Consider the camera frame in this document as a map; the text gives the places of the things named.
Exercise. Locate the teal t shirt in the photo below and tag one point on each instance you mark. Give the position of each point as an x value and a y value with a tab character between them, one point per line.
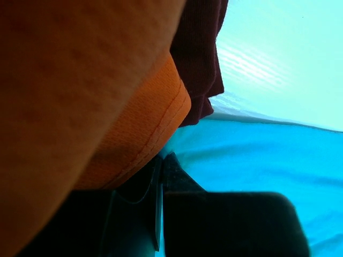
302	163

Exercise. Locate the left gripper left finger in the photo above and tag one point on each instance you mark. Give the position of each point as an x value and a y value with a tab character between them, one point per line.
120	222

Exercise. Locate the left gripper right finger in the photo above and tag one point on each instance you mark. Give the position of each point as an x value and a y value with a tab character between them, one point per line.
201	223

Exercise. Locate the dark red folded shirt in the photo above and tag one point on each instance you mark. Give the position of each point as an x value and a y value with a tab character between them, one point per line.
194	52

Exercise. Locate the orange t shirt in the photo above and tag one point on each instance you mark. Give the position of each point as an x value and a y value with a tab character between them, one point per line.
67	70

